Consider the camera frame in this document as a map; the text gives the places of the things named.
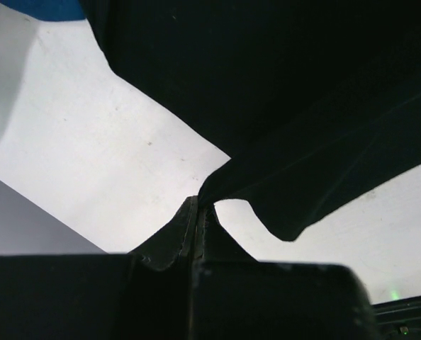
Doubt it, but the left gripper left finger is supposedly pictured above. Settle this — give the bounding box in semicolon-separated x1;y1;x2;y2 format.
0;196;198;339

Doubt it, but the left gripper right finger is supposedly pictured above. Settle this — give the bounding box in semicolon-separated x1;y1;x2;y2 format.
192;208;377;339

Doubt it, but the black t shirt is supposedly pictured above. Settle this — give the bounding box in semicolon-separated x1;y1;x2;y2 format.
81;1;421;241

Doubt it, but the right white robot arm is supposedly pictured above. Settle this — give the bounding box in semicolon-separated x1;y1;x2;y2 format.
373;296;421;340

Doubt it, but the blue t shirt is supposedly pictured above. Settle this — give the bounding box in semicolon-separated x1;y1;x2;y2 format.
0;0;86;22

